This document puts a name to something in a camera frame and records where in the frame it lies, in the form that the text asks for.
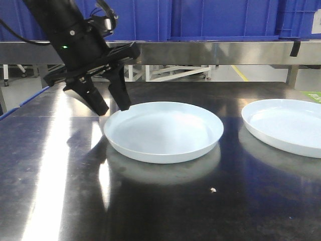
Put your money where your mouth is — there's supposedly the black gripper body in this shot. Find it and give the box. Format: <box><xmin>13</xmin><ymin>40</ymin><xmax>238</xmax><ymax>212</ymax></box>
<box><xmin>44</xmin><ymin>16</ymin><xmax>140</xmax><ymax>86</ymax></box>

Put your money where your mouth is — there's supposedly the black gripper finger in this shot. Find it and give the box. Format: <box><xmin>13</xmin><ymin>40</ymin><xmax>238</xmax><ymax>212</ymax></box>
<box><xmin>63</xmin><ymin>75</ymin><xmax>109</xmax><ymax>116</ymax></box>
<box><xmin>107</xmin><ymin>64</ymin><xmax>131</xmax><ymax>111</ymax></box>

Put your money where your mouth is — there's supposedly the light blue plate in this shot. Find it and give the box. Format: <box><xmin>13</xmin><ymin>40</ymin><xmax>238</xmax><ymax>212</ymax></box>
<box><xmin>104</xmin><ymin>101</ymin><xmax>224</xmax><ymax>164</ymax></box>
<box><xmin>241</xmin><ymin>99</ymin><xmax>320</xmax><ymax>158</ymax></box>

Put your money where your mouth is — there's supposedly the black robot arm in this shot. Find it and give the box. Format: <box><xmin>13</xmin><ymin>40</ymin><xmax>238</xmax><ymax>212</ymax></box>
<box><xmin>25</xmin><ymin>1</ymin><xmax>140</xmax><ymax>116</ymax></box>

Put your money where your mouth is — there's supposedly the blue bin centre left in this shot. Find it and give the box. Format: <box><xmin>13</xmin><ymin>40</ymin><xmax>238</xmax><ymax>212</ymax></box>
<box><xmin>75</xmin><ymin>0</ymin><xmax>174</xmax><ymax>42</ymax></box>

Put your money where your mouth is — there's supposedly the blue bin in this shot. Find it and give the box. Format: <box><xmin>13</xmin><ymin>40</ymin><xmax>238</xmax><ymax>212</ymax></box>
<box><xmin>75</xmin><ymin>0</ymin><xmax>174</xmax><ymax>42</ymax></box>
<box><xmin>275</xmin><ymin>0</ymin><xmax>320</xmax><ymax>40</ymax></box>
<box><xmin>1</xmin><ymin>0</ymin><xmax>47</xmax><ymax>41</ymax></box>
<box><xmin>170</xmin><ymin>1</ymin><xmax>279</xmax><ymax>42</ymax></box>

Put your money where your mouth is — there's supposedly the blue bin far left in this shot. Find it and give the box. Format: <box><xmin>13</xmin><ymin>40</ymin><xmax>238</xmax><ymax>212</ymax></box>
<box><xmin>1</xmin><ymin>0</ymin><xmax>47</xmax><ymax>41</ymax></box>

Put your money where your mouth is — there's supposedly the blue bin centre right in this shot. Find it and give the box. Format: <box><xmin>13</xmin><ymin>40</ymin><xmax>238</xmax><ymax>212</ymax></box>
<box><xmin>170</xmin><ymin>1</ymin><xmax>279</xmax><ymax>42</ymax></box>

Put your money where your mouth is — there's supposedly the black tape strip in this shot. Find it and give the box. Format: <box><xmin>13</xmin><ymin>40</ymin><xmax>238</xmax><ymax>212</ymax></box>
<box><xmin>289</xmin><ymin>41</ymin><xmax>301</xmax><ymax>57</ymax></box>

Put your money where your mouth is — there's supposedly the blue bin far right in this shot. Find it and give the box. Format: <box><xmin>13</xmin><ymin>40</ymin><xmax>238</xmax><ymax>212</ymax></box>
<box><xmin>275</xmin><ymin>0</ymin><xmax>320</xmax><ymax>40</ymax></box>

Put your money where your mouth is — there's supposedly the green sticker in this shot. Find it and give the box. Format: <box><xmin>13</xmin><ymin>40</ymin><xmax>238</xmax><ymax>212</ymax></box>
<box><xmin>301</xmin><ymin>91</ymin><xmax>321</xmax><ymax>103</ymax></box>

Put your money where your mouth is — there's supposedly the white label on bin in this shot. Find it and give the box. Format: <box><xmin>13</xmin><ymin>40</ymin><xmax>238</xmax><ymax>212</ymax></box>
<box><xmin>311</xmin><ymin>9</ymin><xmax>321</xmax><ymax>34</ymax></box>

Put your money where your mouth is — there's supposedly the white metal frame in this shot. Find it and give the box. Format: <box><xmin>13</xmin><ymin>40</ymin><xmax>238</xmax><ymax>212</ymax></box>
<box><xmin>124</xmin><ymin>65</ymin><xmax>213</xmax><ymax>82</ymax></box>

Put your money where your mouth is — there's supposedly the black cable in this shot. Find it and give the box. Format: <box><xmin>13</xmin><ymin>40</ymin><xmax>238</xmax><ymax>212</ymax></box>
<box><xmin>0</xmin><ymin>19</ymin><xmax>51</xmax><ymax>47</ymax></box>

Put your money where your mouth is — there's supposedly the steel upper shelf rail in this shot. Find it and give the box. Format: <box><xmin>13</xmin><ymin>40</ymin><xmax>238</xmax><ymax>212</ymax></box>
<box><xmin>1</xmin><ymin>41</ymin><xmax>320</xmax><ymax>65</ymax></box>

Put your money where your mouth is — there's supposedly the steel shelf post right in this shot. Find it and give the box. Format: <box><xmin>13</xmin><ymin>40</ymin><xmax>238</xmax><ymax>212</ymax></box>
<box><xmin>285</xmin><ymin>65</ymin><xmax>299</xmax><ymax>88</ymax></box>

